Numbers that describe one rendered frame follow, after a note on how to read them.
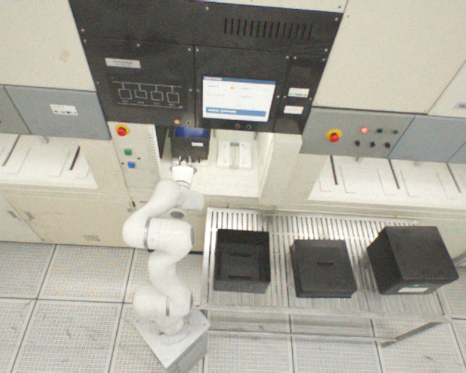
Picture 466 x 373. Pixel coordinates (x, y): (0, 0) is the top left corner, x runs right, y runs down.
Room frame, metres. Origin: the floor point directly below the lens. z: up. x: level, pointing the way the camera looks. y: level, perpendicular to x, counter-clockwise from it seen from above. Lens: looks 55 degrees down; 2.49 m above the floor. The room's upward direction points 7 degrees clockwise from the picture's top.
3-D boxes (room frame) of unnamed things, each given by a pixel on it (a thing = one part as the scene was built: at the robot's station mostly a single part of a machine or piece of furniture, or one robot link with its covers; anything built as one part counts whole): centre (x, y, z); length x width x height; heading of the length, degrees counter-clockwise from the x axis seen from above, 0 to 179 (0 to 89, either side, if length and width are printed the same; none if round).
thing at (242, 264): (0.71, -0.11, 0.85); 0.28 x 0.28 x 0.17; 4
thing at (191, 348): (0.38, 0.20, 0.38); 0.28 x 0.28 x 0.76; 49
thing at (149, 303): (0.38, 0.23, 1.07); 0.19 x 0.12 x 0.24; 93
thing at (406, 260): (0.81, -0.98, 0.89); 0.29 x 0.29 x 0.25; 8
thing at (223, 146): (1.39, 0.00, 0.89); 0.22 x 0.21 x 0.04; 4
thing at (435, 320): (0.81, -0.55, 0.38); 1.30 x 0.60 x 0.76; 94
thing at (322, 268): (0.74, -0.54, 0.83); 0.29 x 0.29 x 0.13; 7
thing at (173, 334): (0.38, 0.20, 0.85); 0.19 x 0.19 x 0.18
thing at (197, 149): (1.37, 0.27, 1.06); 0.24 x 0.20 x 0.32; 94
